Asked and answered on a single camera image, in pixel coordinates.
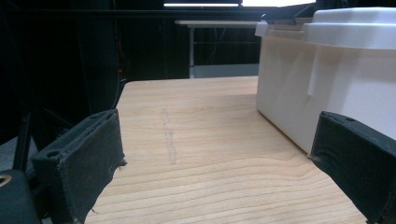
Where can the bright white screen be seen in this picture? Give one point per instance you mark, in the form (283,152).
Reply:
(277,2)

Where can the white plastic storage box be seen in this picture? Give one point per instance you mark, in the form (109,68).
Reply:
(289,84)

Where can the white metal-framed table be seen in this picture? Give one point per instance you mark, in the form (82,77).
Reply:
(214,22)

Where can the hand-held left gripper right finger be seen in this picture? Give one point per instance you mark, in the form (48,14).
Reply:
(358,161)

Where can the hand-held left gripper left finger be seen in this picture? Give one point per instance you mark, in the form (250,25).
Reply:
(77,161)

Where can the bright light strip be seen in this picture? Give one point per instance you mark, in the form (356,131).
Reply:
(202,5)

